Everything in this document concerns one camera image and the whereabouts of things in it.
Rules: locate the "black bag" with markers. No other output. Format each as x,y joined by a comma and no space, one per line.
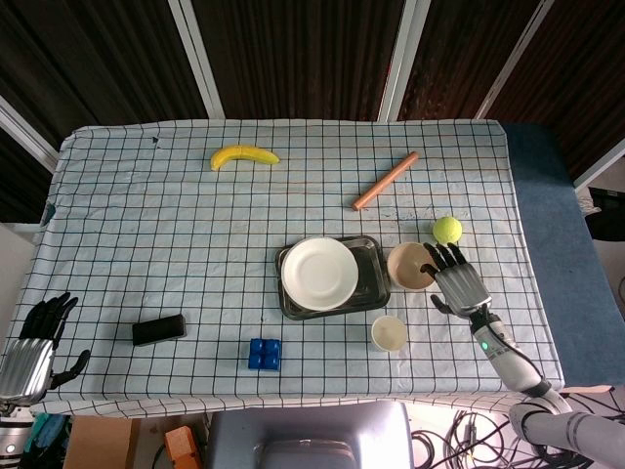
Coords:
608,215

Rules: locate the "white partition frame post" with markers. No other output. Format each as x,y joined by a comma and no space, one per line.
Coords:
403,58
517,58
24,129
600,168
197,58

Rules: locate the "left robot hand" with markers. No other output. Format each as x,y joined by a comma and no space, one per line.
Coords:
24,366

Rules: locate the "green and blue clutter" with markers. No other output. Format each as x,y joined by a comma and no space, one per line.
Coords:
49,435

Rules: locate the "brown cardboard box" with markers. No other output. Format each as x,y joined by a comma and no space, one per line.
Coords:
97,439

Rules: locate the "stainless steel tray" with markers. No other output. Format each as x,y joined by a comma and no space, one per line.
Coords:
372,273

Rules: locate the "blue building block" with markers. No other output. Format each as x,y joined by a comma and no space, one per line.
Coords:
264,354

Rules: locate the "wooden rolling pin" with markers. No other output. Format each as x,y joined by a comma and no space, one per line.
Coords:
386,181

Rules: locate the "yellow-green tennis ball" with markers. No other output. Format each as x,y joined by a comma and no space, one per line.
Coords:
447,229

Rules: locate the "black rectangular box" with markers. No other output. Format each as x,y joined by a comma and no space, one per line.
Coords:
158,330

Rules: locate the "white paper cup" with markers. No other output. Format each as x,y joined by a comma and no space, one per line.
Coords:
389,333

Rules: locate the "orange box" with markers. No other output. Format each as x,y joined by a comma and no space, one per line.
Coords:
183,447

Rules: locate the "yellow banana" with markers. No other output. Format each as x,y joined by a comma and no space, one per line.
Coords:
244,155

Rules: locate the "white round plate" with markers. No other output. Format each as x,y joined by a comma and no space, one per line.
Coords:
320,273

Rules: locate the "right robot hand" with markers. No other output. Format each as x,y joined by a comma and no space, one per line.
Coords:
461,288

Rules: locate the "grid-patterned tablecloth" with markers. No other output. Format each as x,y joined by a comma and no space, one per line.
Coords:
122,220

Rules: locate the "grey robot torso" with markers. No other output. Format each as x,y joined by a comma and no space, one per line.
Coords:
312,435

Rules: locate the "beige bowl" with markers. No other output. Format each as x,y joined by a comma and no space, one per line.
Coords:
407,268

